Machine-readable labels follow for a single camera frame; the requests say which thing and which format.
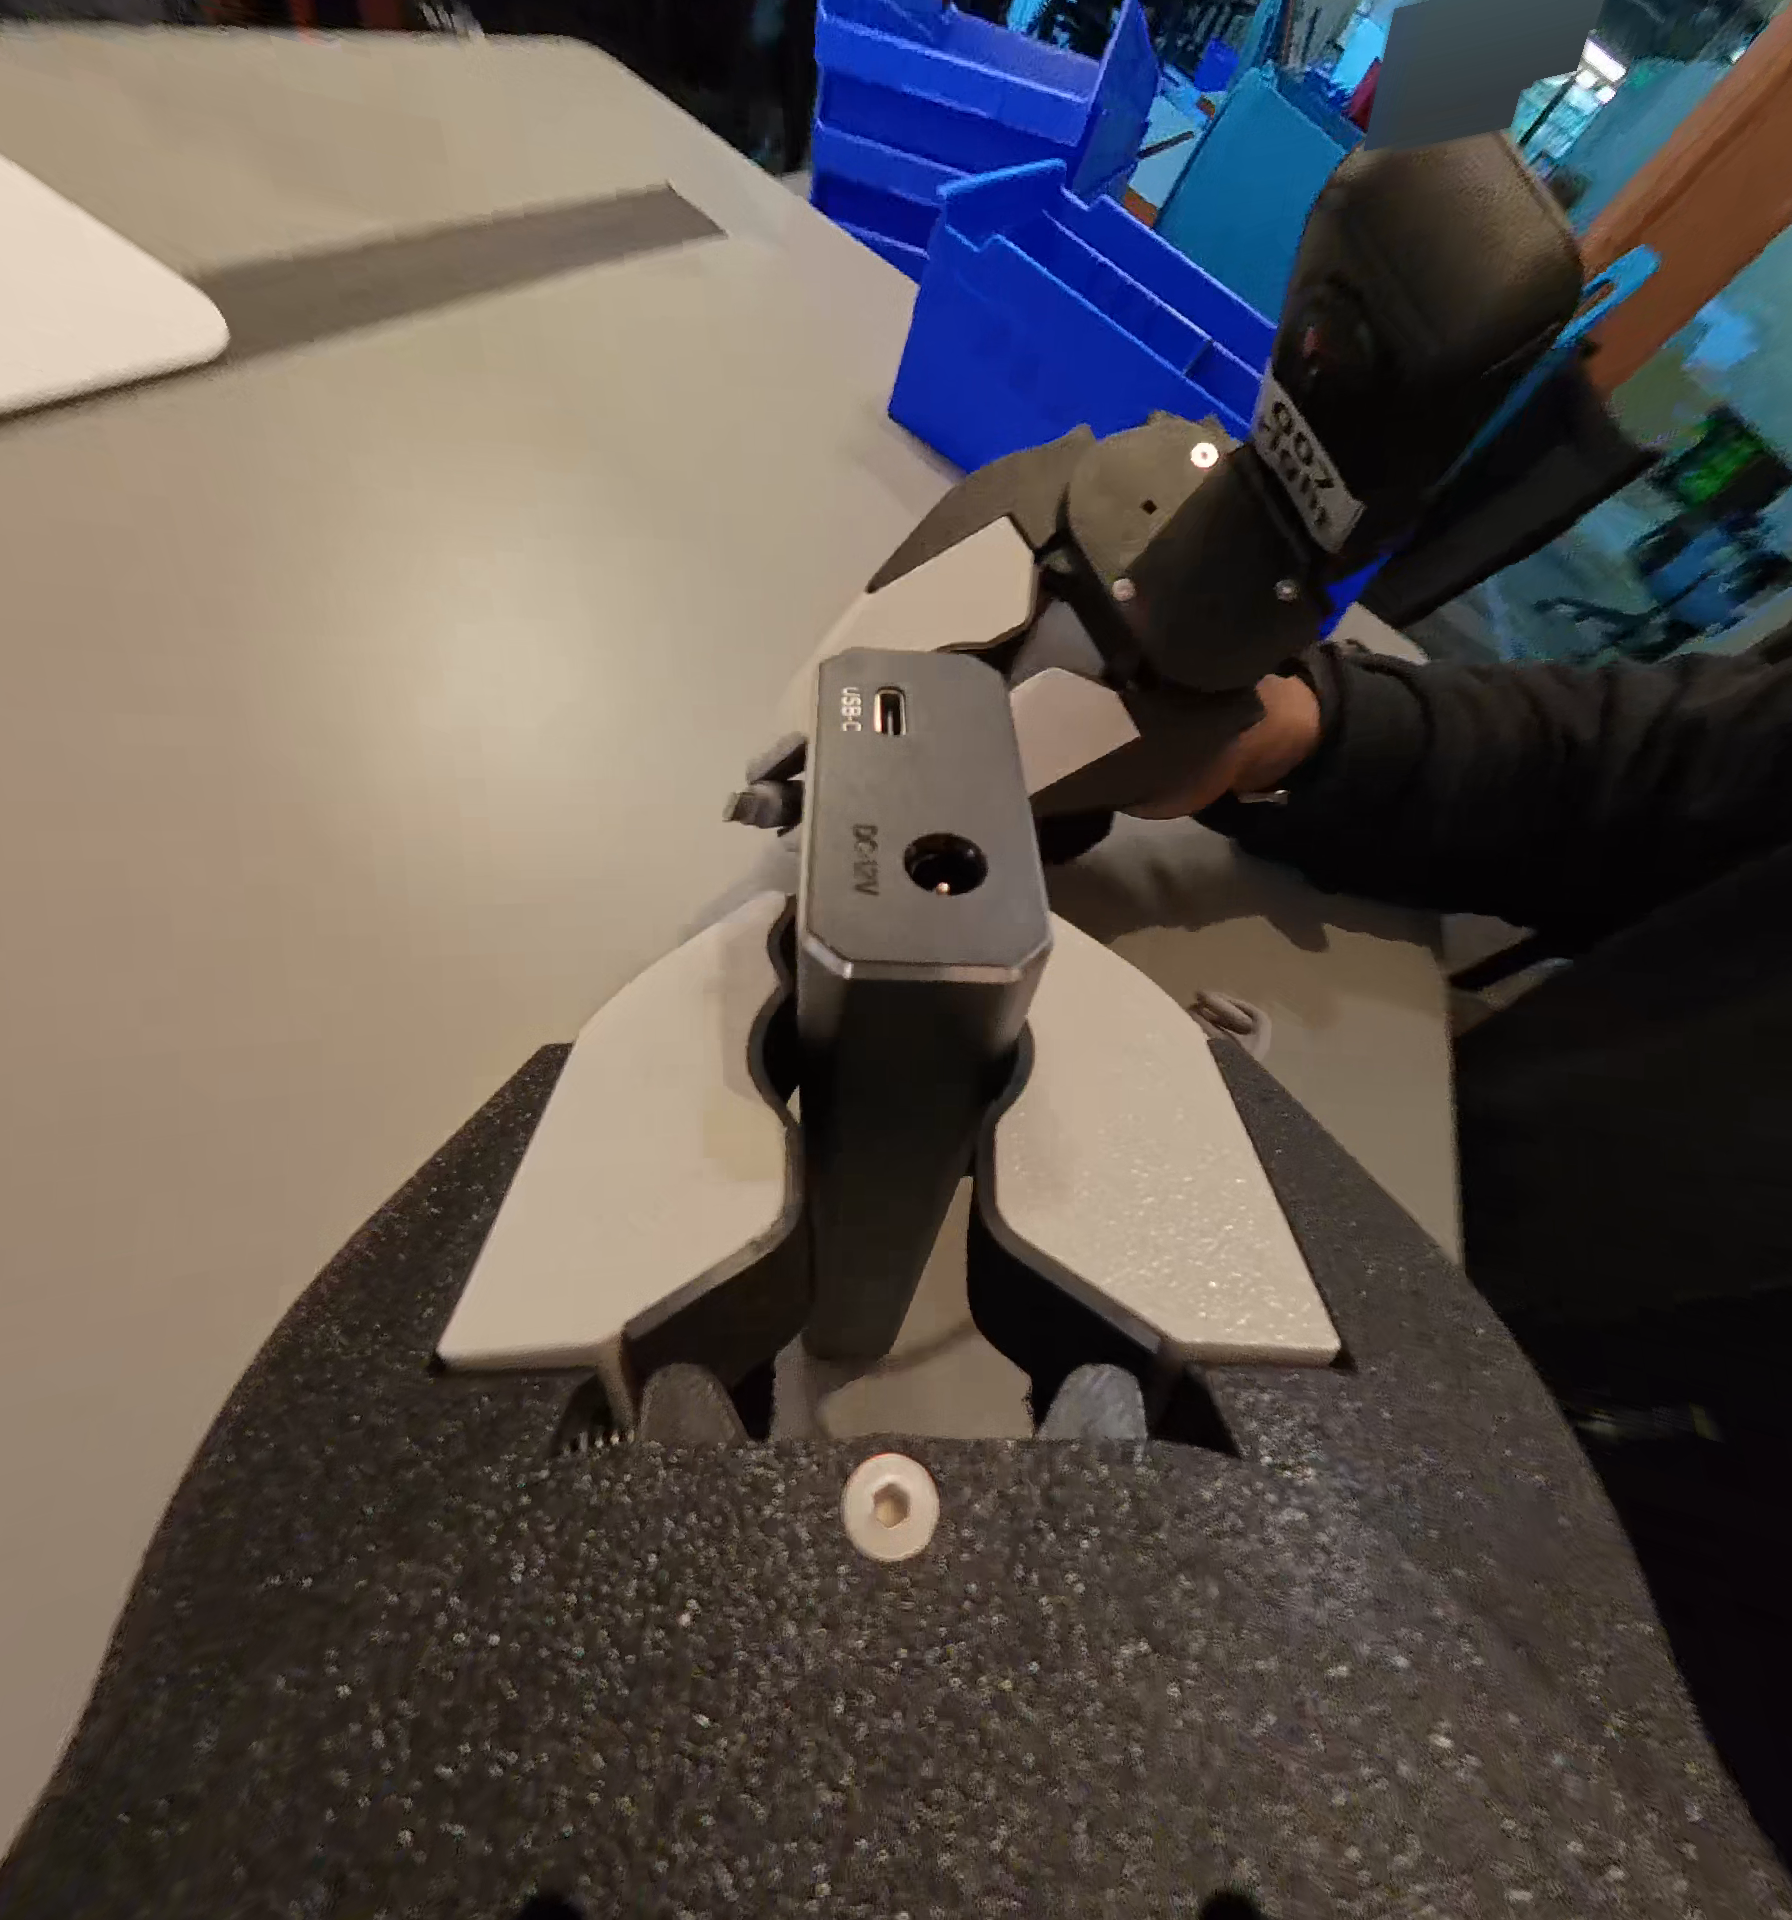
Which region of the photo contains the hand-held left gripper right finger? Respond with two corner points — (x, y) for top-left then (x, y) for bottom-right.
(971, 915), (1348, 1370)

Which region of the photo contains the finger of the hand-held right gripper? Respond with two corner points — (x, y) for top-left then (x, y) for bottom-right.
(1007, 664), (1141, 793)
(818, 513), (1042, 657)

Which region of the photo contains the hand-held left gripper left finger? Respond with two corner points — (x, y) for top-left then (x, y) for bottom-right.
(436, 891), (816, 1374)

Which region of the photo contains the blue plastic bin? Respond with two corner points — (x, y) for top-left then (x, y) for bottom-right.
(888, 156), (1281, 474)
(810, 0), (1160, 279)

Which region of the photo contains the dark grey power bank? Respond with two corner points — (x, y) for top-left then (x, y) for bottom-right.
(794, 648), (1055, 1364)

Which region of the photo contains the person's right forearm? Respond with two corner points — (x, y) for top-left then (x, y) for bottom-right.
(1195, 637), (1792, 961)

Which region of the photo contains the person's right hand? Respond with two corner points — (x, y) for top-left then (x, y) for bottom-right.
(1133, 671), (1330, 823)

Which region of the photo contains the teal panel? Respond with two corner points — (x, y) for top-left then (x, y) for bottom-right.
(1153, 60), (1367, 323)

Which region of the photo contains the person's black clothing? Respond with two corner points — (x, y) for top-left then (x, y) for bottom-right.
(1451, 818), (1792, 1920)

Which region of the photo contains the white stand base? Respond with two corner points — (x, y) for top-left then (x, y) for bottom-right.
(0, 111), (232, 437)

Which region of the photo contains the wooden post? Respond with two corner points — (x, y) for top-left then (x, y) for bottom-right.
(1577, 0), (1792, 393)

